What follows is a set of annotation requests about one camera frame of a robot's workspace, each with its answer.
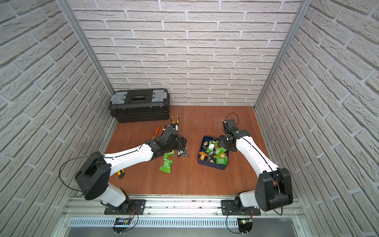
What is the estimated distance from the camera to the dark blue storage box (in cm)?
88

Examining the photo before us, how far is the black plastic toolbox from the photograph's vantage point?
0.99m

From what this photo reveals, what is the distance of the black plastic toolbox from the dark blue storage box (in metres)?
0.36
